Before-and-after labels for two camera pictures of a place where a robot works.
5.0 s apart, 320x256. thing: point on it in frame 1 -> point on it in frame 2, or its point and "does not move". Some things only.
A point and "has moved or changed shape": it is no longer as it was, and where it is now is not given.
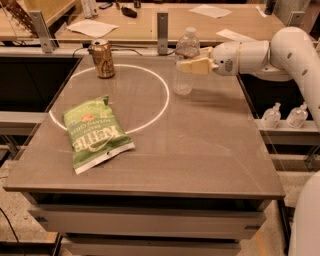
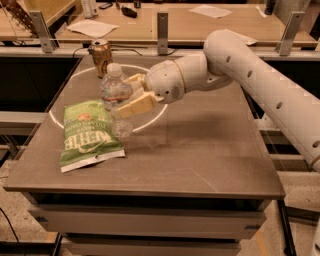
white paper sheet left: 93,28 does not move
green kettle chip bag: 95,134 has moved or changed shape
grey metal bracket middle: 162,33 does not move
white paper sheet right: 235,36 does not move
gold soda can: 103,57 does not move
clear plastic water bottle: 187,47 -> 115,90
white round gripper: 225,59 -> 164,81
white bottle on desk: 88,6 does not move
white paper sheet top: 210,11 does not move
